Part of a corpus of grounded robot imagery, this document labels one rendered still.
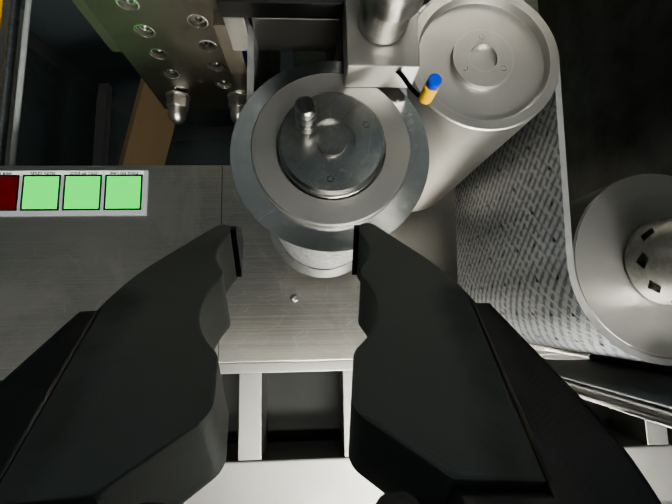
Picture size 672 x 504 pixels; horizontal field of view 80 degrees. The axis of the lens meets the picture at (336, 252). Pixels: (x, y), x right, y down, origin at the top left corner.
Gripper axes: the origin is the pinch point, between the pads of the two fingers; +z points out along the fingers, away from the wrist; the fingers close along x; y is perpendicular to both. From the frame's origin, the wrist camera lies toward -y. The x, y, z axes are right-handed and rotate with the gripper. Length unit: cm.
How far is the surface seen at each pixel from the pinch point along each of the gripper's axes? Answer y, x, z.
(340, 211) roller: 6.6, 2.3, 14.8
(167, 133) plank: 57, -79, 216
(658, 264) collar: 8.8, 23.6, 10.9
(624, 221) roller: 8.0, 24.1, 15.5
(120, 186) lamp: 18, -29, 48
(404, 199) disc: 6.4, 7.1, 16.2
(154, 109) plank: 42, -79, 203
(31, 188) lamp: 19, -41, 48
